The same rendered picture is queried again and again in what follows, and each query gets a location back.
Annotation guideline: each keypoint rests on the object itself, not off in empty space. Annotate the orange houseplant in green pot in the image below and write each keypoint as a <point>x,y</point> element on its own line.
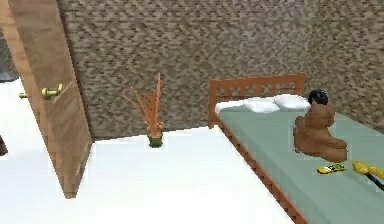
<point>152,113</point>

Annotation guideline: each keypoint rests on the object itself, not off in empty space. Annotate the white pillow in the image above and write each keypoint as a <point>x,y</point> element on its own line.
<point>291,101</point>
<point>261,105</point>

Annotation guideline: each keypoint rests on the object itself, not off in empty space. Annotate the wooden bed with green cover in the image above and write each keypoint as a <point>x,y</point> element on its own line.
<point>300,173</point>

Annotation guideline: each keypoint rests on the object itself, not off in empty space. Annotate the brown teddy bear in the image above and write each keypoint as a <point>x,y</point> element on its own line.
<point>316,133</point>

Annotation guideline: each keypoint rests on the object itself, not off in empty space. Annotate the yellow remote control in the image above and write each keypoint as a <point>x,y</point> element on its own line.
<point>330,168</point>

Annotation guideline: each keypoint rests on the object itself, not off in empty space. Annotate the brown wooden room door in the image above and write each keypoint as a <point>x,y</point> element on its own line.
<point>50,66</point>

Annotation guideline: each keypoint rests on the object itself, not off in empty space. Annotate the dark brown furniture piece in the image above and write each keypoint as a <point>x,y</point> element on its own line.
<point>2,146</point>

